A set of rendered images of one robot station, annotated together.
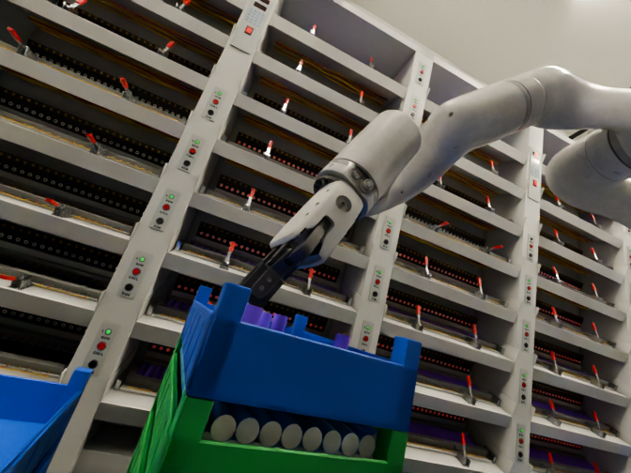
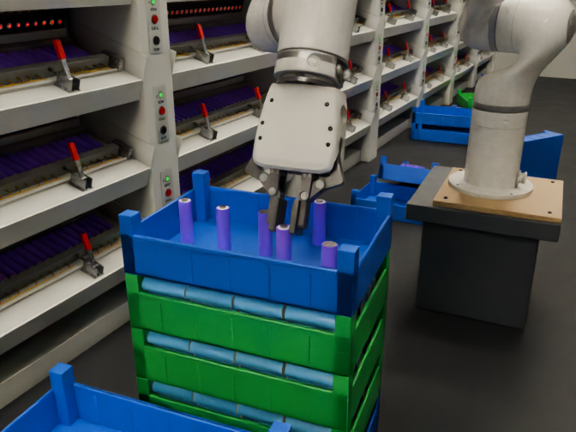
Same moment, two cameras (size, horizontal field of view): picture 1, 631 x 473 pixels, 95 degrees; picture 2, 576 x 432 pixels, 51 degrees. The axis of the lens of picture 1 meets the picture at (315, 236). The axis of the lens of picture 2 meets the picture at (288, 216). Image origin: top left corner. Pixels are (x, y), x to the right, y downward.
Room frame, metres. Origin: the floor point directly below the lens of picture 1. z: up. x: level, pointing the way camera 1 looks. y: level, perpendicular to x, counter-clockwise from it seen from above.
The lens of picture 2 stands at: (-0.11, 0.52, 0.75)
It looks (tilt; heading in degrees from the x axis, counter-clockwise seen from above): 22 degrees down; 313
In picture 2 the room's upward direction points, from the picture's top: straight up
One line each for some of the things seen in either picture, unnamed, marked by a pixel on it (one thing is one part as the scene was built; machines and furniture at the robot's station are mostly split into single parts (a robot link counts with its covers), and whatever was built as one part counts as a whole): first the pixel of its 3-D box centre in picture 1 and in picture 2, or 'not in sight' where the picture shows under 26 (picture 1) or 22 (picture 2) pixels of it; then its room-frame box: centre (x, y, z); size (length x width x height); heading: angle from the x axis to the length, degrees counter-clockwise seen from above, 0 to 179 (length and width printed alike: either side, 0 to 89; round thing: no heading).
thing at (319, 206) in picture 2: (336, 359); (319, 222); (0.37, -0.07, 0.44); 0.02 x 0.02 x 0.06
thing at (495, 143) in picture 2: not in sight; (495, 147); (0.44, -0.78, 0.39); 0.19 x 0.19 x 0.18
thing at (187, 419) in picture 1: (253, 404); (263, 285); (0.40, 0.02, 0.36); 0.30 x 0.20 x 0.08; 21
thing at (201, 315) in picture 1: (273, 337); (262, 231); (0.40, 0.02, 0.44); 0.30 x 0.20 x 0.08; 21
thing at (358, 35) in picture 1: (468, 102); not in sight; (1.16, -0.56, 1.74); 2.19 x 0.20 x 0.04; 105
